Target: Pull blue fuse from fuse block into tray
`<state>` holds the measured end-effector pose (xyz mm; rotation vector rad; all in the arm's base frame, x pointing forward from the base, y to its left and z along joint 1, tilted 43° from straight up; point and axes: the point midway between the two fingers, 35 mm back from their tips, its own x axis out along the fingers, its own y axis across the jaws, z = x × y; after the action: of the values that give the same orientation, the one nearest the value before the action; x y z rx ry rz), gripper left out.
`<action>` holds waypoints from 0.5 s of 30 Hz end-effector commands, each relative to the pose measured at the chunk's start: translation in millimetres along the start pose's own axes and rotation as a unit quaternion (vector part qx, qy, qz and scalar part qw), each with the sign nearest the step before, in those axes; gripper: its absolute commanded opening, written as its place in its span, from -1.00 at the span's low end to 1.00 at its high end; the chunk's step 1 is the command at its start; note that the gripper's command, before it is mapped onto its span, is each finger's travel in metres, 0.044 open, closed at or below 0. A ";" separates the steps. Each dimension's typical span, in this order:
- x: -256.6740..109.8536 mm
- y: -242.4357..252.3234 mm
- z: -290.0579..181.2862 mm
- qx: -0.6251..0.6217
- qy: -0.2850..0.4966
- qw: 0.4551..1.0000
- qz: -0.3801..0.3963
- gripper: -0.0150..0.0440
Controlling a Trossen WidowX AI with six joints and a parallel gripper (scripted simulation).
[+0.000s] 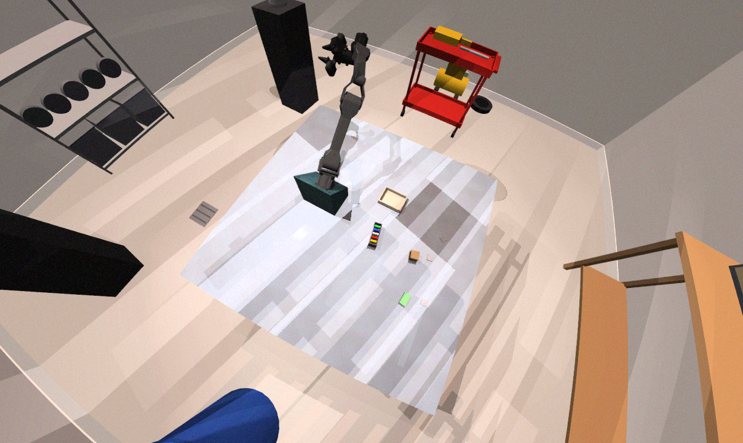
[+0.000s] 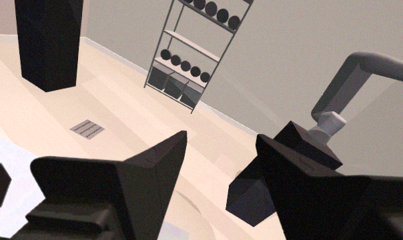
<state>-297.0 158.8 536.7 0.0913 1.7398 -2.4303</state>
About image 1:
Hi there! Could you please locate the light green rectangular block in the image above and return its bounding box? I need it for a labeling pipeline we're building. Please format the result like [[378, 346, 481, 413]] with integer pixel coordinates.
[[399, 292, 411, 307]]

